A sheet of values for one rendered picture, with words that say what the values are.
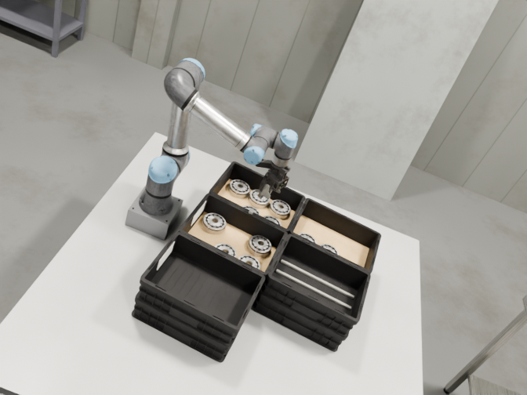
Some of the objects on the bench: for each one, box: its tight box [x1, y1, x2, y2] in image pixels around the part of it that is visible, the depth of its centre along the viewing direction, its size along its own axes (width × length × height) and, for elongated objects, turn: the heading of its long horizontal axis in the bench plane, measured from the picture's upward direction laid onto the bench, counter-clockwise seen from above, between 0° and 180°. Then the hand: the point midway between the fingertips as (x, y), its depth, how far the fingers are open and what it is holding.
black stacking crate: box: [132, 295, 239, 363], centre depth 206 cm, size 40×30×12 cm
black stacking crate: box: [253, 277, 348, 352], centre depth 226 cm, size 40×30×12 cm
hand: (264, 193), depth 236 cm, fingers open, 5 cm apart
